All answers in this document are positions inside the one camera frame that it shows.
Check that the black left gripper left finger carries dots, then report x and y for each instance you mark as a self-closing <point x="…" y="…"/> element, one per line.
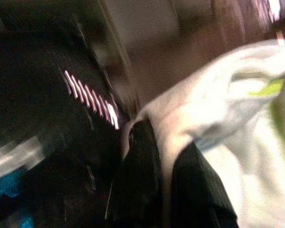
<point x="140" y="180"/>

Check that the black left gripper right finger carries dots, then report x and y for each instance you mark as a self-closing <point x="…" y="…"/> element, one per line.
<point x="197" y="194"/>

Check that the white garment with green trim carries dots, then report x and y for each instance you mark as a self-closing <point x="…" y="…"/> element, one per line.
<point x="228" y="114"/>

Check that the black washing machine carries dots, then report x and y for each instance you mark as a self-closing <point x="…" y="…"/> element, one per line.
<point x="38" y="90"/>

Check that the blue cloth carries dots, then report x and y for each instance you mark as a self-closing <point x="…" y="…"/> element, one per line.
<point x="7" y="186"/>

